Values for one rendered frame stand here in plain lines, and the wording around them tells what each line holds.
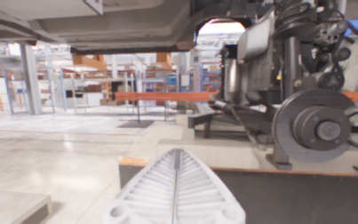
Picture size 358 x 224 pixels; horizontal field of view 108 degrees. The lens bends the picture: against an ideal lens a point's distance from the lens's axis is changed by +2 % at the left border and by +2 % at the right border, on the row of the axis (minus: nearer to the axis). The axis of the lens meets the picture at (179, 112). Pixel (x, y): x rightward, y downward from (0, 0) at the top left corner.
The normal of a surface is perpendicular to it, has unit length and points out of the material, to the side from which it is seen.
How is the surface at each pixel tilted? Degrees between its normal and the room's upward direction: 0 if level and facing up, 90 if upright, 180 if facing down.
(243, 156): 90
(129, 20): 106
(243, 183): 90
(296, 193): 90
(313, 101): 90
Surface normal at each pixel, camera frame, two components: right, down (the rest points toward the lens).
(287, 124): -0.10, 0.14
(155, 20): 0.02, 0.42
